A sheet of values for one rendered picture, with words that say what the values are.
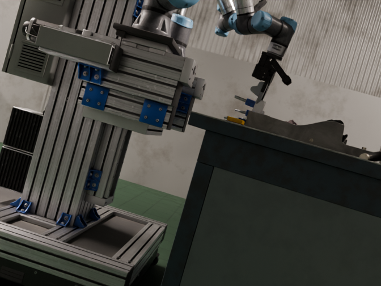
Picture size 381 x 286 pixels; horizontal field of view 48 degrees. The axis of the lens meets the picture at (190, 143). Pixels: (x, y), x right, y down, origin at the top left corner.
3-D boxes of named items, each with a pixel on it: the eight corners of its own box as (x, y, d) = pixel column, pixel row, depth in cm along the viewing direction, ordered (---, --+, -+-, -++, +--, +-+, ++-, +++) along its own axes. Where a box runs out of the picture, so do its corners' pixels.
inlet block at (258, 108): (231, 102, 182) (236, 90, 181) (233, 102, 187) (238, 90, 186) (259, 113, 179) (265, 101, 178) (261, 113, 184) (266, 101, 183)
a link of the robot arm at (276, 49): (287, 49, 180) (286, 47, 172) (283, 59, 181) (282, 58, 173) (271, 43, 181) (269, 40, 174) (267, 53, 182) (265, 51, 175)
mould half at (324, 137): (242, 131, 175) (252, 99, 174) (249, 134, 200) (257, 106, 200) (368, 167, 163) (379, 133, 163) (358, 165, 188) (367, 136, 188)
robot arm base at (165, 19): (125, 26, 154) (133, 0, 153) (135, 37, 169) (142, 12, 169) (165, 37, 152) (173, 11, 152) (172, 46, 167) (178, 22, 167)
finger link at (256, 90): (245, 99, 180) (255, 79, 180) (258, 104, 179) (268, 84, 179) (245, 97, 177) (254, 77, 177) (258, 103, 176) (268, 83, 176)
